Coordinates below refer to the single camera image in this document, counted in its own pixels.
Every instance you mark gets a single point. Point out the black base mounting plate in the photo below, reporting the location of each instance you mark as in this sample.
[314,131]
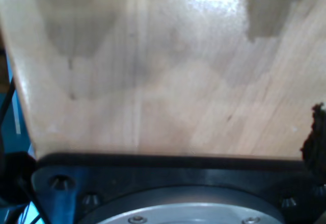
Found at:
[178,173]

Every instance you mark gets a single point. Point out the blue sofa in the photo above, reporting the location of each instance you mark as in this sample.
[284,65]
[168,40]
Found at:
[10,137]

